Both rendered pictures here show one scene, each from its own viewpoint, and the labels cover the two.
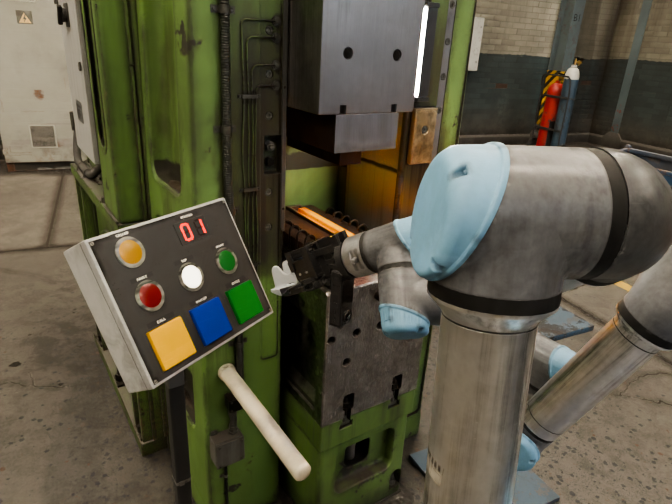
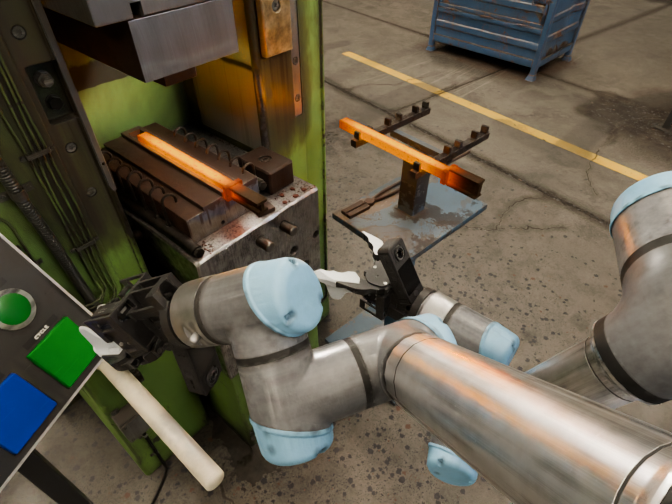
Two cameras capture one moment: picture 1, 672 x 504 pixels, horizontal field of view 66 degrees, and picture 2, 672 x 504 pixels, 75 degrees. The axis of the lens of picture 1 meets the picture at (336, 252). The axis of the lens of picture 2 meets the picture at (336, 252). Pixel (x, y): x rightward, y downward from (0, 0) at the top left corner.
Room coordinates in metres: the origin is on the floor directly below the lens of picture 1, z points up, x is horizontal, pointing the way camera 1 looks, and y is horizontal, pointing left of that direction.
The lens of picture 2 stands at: (0.50, -0.10, 1.56)
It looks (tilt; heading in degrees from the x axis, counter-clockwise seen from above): 43 degrees down; 346
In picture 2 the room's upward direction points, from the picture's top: straight up
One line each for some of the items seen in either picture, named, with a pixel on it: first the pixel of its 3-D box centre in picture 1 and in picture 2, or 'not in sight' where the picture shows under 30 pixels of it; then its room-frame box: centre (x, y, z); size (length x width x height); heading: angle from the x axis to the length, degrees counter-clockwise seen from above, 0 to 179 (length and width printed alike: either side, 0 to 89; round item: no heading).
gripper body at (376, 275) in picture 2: not in sight; (395, 294); (0.99, -0.34, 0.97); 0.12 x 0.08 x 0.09; 35
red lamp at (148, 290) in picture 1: (150, 295); not in sight; (0.82, 0.33, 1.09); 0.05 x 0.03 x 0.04; 125
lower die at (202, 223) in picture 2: (318, 237); (171, 174); (1.51, 0.06, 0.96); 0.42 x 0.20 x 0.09; 35
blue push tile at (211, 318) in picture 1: (210, 321); (12, 413); (0.89, 0.24, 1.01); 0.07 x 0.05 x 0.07; 150
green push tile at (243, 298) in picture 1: (243, 301); (65, 351); (0.97, 0.19, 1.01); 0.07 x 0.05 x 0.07; 150
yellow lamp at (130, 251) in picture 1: (130, 252); not in sight; (0.84, 0.37, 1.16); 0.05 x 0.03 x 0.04; 125
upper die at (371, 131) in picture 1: (323, 120); (124, 15); (1.51, 0.06, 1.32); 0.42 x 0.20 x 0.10; 35
